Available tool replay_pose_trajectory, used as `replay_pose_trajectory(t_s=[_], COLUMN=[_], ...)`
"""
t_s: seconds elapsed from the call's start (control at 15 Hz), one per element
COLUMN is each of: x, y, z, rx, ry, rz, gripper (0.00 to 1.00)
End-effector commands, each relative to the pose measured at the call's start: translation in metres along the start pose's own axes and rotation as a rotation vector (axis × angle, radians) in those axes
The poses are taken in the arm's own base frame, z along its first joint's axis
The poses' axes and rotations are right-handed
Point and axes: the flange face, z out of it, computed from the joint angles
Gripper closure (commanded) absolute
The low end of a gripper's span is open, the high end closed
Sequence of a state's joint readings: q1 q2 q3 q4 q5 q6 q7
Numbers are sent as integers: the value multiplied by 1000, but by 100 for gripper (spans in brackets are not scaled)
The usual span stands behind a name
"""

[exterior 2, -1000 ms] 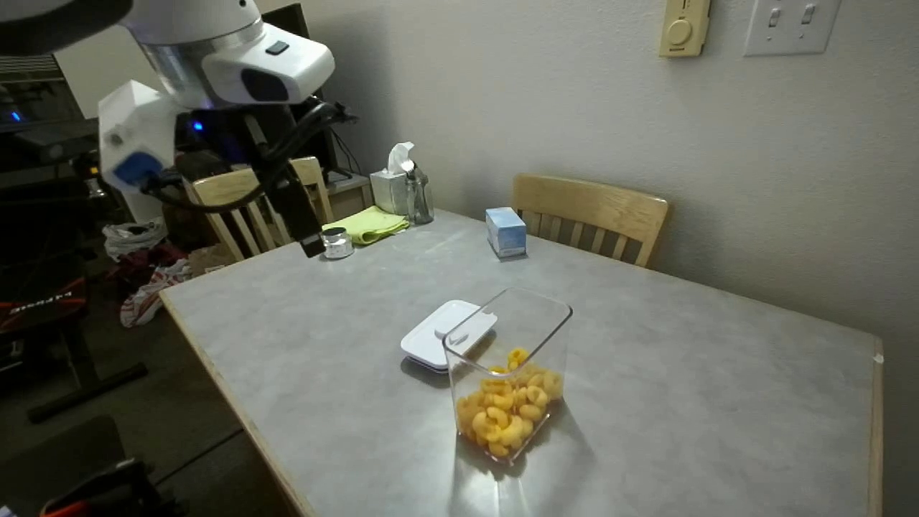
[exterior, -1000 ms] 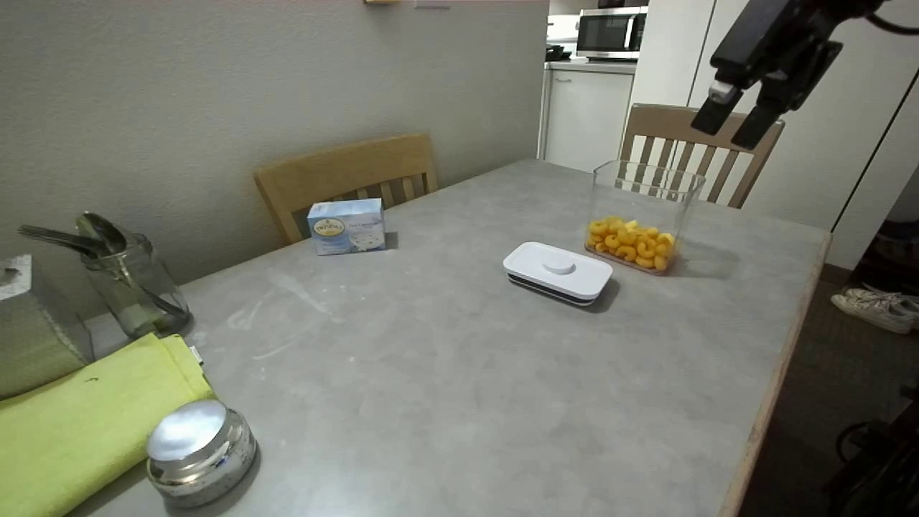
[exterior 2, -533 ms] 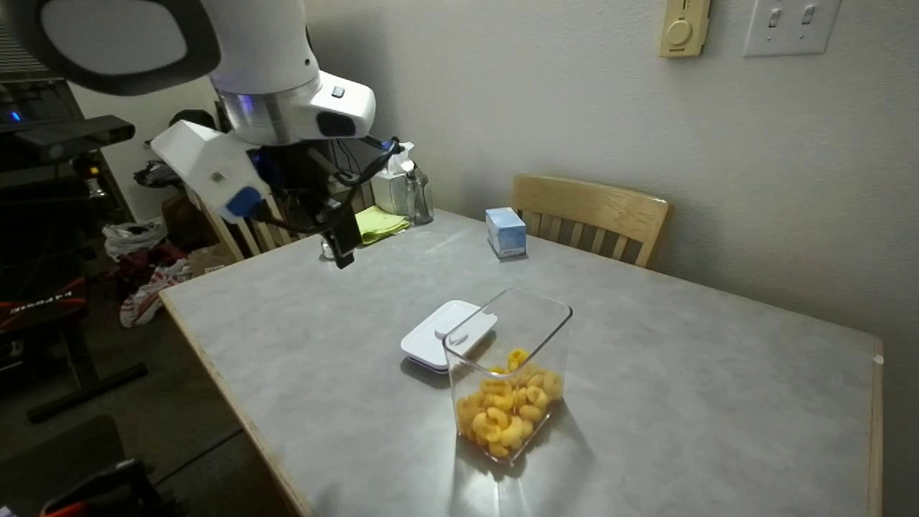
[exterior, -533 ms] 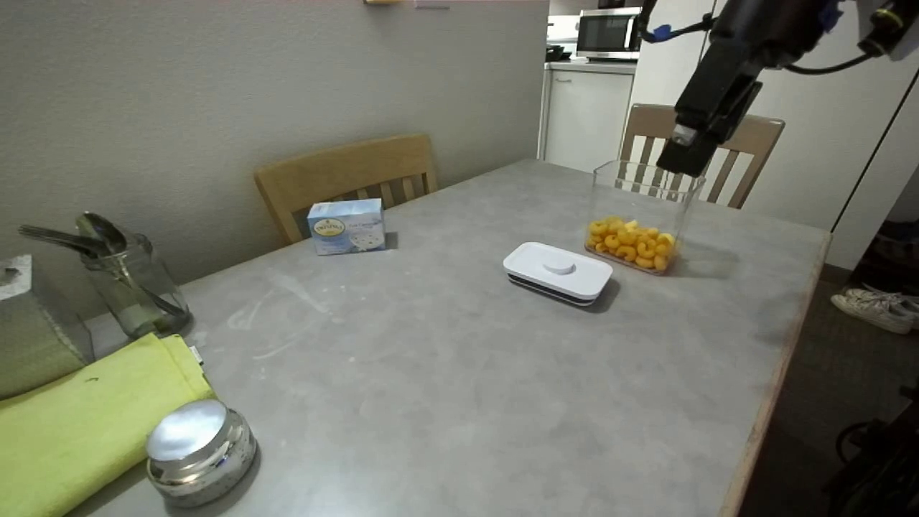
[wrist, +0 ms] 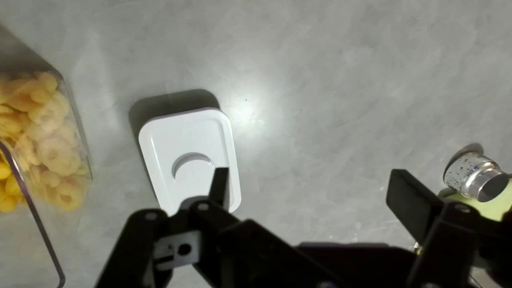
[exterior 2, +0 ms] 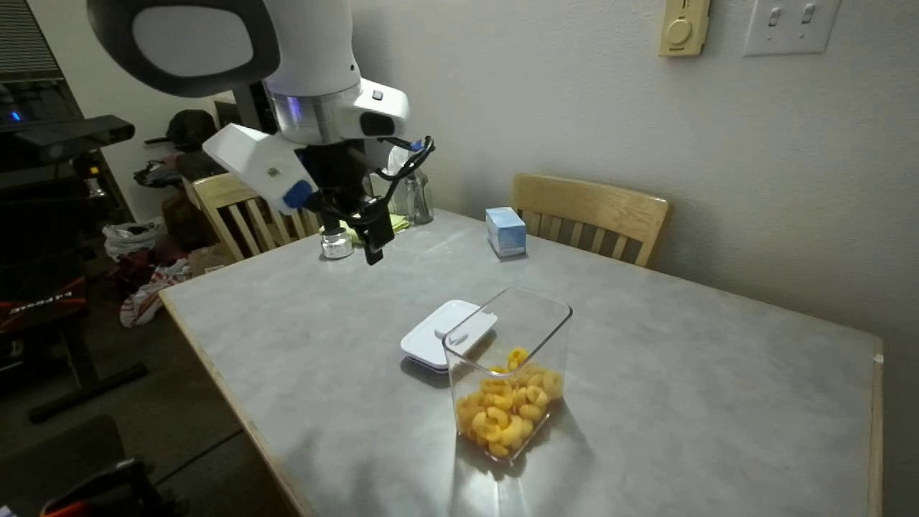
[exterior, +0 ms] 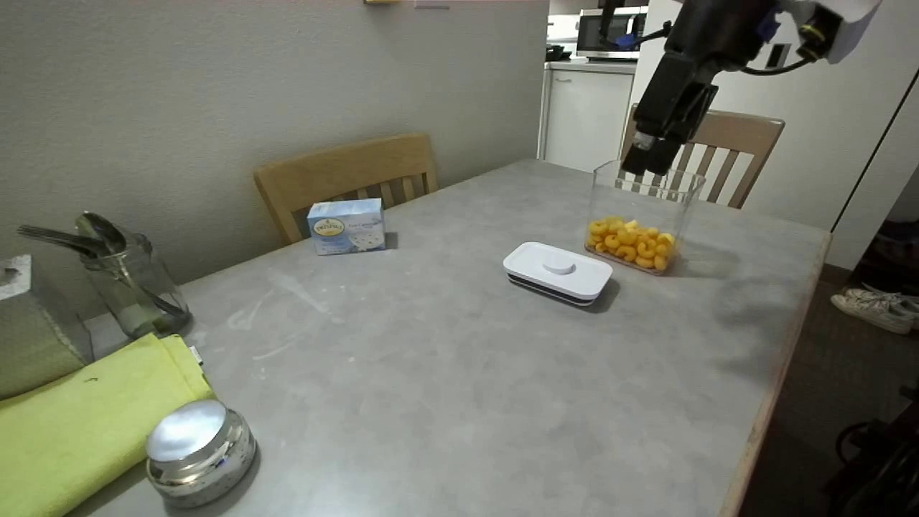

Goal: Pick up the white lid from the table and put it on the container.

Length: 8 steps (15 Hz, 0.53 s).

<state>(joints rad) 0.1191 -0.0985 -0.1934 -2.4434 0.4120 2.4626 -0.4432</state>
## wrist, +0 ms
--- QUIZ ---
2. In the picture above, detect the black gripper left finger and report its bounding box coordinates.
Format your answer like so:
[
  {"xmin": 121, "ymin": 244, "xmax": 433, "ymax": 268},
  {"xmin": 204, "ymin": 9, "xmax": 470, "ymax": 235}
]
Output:
[{"xmin": 94, "ymin": 166, "xmax": 342, "ymax": 288}]

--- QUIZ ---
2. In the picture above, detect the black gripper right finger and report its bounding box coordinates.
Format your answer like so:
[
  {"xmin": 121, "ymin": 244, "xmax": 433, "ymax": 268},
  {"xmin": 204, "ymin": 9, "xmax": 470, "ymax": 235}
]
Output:
[{"xmin": 383, "ymin": 167, "xmax": 512, "ymax": 288}]

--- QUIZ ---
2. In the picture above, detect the white rectangular container lid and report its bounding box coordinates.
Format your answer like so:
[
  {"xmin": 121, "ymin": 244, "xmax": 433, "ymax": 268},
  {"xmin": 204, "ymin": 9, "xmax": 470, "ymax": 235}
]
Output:
[{"xmin": 137, "ymin": 107, "xmax": 243, "ymax": 214}]

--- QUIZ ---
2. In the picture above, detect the clear plastic storage container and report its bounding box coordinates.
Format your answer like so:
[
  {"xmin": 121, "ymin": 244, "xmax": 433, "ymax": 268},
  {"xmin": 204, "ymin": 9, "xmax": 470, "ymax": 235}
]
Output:
[{"xmin": 0, "ymin": 22, "xmax": 94, "ymax": 288}]

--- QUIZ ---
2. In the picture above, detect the lime green cloth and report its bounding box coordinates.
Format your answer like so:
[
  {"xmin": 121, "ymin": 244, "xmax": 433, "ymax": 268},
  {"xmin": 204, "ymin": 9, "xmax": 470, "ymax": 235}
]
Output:
[{"xmin": 436, "ymin": 177, "xmax": 512, "ymax": 222}]

